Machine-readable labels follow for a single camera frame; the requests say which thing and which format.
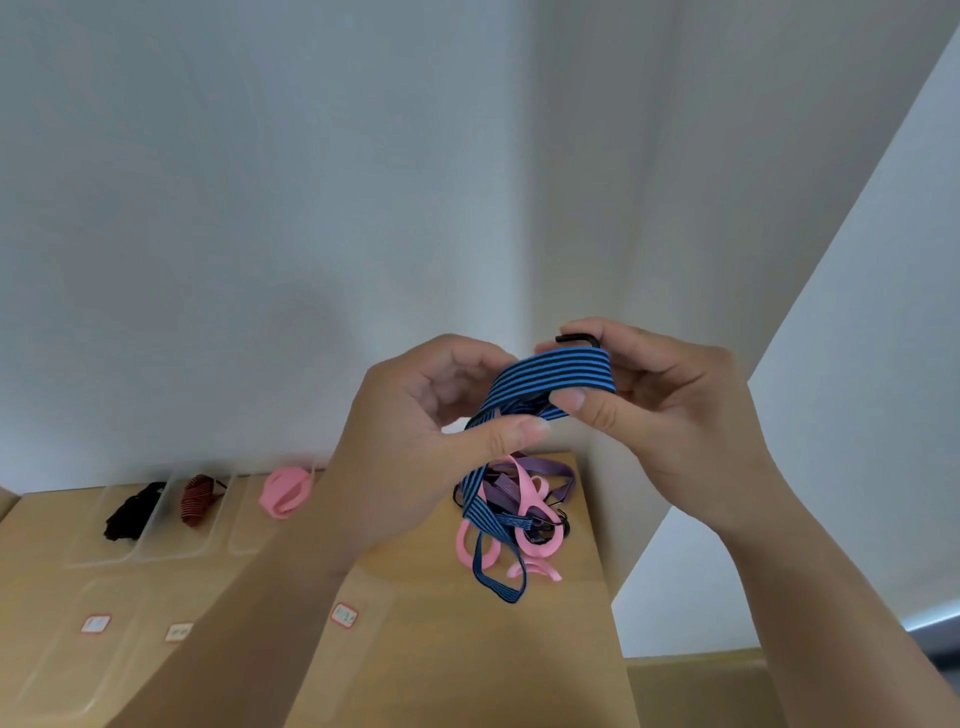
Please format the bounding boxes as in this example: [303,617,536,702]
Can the person's right hand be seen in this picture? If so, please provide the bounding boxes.
[534,317,793,536]

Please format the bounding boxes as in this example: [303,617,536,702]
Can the person's left hand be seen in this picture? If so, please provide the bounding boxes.
[321,333,553,561]

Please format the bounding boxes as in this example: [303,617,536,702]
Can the blue black striped bungee cord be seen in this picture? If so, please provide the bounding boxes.
[453,333,618,606]

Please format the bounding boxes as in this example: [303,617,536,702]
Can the person's right forearm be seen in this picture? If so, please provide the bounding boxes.
[716,486,960,728]

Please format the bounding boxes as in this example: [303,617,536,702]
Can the person's left forearm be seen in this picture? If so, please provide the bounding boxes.
[108,487,376,728]

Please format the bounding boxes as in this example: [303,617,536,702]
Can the clear plastic tray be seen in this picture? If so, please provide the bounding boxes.
[137,472,243,564]
[0,576,151,725]
[227,468,325,558]
[66,480,175,568]

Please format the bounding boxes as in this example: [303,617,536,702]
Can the pink flat bungee cord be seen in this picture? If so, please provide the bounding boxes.
[455,453,568,585]

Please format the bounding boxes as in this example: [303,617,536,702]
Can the purple flat bungee cord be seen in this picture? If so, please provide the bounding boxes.
[480,457,578,520]

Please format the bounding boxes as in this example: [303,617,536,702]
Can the rolled pink bungee cord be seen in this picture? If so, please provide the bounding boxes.
[258,465,315,521]

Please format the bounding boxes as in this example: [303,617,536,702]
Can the rolled red striped bungee cord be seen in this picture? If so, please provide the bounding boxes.
[179,474,228,528]

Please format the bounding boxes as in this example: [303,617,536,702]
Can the rolled black bungee cord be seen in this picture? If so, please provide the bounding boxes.
[103,481,168,543]

